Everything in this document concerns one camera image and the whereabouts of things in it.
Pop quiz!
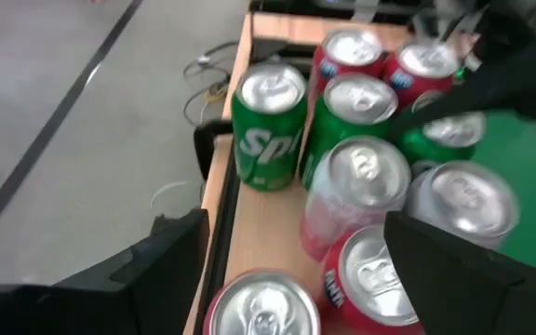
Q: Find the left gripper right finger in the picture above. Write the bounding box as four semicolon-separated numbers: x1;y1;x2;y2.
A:
382;211;536;335

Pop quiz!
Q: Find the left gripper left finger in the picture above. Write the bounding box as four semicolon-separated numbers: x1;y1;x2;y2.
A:
0;208;210;335

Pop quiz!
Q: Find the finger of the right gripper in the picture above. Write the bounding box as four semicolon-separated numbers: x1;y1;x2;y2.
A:
388;90;483;141

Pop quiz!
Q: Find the white and pink can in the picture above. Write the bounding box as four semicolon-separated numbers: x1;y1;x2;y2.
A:
300;135;412;261
405;160;521;250

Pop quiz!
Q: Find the red soda can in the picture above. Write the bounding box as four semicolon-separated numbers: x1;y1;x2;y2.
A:
309;28;388;94

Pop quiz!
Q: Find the wooden shelf with black frame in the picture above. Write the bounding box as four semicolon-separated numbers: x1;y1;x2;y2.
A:
181;11;478;335

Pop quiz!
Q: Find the tangled cable bundle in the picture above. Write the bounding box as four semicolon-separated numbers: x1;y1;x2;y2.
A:
181;40;241;127

